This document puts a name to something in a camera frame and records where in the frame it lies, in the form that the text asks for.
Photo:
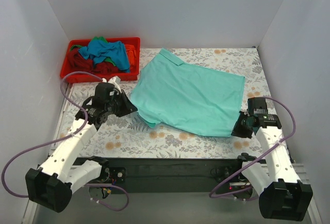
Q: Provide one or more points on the aluminium frame rail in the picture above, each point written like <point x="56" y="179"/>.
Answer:
<point x="301" y="172"/>

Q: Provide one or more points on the red plastic bin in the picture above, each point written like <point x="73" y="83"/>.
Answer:
<point x="82" y="76"/>

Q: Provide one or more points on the mint green t shirt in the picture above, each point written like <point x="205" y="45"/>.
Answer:
<point x="192" y="98"/>

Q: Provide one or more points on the dark red t shirt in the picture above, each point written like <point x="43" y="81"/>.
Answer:
<point x="78" y="63"/>

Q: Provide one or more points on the blue t shirt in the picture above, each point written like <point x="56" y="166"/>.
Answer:
<point x="99" y="50"/>

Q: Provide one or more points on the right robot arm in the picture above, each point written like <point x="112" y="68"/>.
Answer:
<point x="282" y="194"/>

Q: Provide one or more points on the floral table mat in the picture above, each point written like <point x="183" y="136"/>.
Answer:
<point x="131" y="137"/>

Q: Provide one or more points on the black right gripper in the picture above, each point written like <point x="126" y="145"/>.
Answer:
<point x="242" y="124"/>

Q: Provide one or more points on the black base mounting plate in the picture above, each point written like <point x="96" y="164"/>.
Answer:
<point x="167" y="175"/>

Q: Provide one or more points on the orange t shirt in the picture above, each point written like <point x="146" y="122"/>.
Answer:
<point x="132" y="56"/>

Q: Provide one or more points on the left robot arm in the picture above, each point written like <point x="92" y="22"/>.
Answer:
<point x="54" y="182"/>

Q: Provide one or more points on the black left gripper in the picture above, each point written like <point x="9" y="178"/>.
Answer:
<point x="124" y="104"/>

